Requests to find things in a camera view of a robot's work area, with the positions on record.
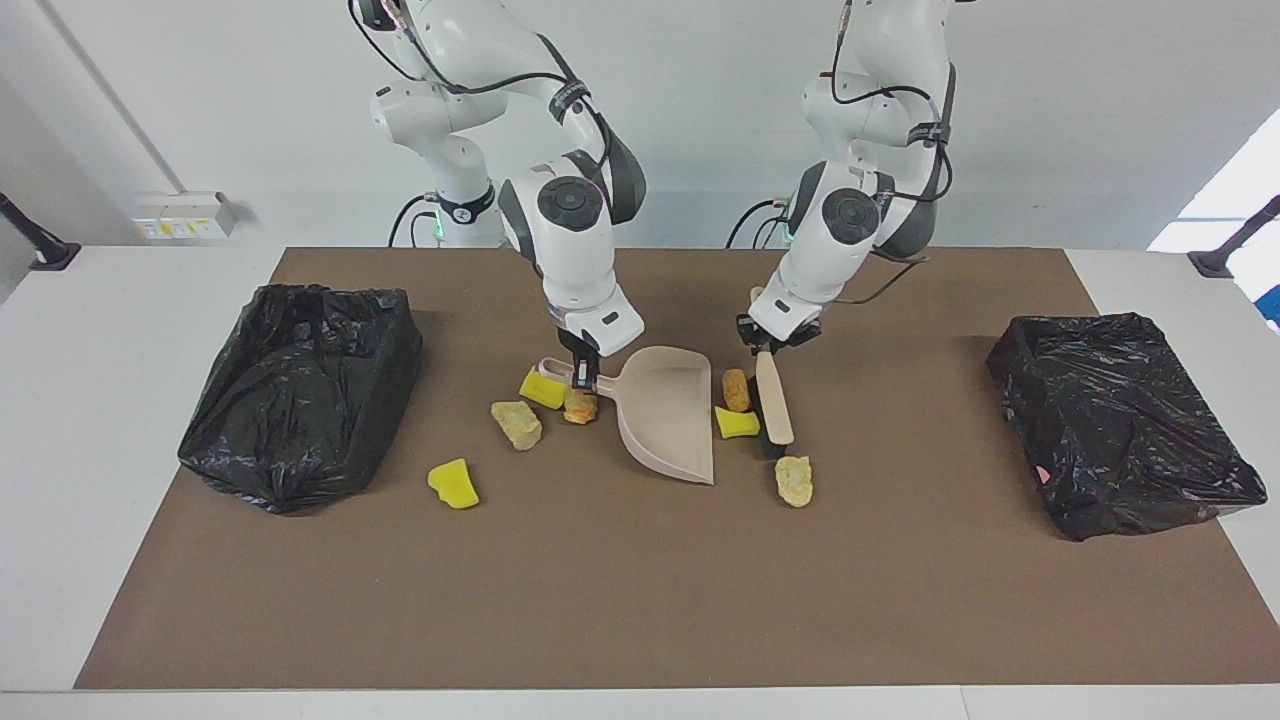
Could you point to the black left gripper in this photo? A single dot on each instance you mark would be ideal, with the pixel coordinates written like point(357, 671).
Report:
point(780, 340)

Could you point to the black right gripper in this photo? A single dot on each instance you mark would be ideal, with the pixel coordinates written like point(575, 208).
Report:
point(580, 348)

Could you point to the orange croissant piece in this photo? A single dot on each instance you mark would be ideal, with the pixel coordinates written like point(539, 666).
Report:
point(580, 408)

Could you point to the yellow sponge piece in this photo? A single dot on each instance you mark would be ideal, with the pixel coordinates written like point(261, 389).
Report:
point(540, 389)
point(737, 424)
point(455, 486)

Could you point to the brown bread roll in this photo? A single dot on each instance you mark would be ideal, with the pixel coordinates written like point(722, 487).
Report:
point(736, 390)

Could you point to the beige hand brush black bristles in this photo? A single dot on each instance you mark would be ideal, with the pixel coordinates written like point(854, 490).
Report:
point(775, 410)

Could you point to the pale bread chunk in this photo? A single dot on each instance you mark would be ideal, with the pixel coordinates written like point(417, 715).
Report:
point(517, 425)

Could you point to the beige plastic dustpan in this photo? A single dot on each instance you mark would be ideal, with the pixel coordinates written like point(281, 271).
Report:
point(670, 420)

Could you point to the pale striped bread piece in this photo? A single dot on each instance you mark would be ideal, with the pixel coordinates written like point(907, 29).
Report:
point(794, 482)

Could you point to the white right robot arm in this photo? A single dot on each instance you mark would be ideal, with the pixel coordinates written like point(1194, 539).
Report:
point(570, 250)

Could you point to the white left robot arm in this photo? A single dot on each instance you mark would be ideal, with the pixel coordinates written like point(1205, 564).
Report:
point(850, 230)

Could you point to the black trash bag bin pink spot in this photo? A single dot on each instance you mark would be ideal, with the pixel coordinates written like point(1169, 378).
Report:
point(1120, 420)

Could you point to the brown table mat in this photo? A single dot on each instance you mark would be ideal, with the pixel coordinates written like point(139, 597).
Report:
point(600, 620)

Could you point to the black stand foot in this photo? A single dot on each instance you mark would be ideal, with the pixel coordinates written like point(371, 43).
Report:
point(1215, 262)
point(50, 255)

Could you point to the blue object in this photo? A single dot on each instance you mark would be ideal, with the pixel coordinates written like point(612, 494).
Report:
point(1274, 305)

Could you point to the white wall outlet box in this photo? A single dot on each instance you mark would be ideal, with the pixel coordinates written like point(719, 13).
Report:
point(180, 220)

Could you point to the grey wall conduit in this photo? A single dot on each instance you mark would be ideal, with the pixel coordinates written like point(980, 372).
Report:
point(80, 53)

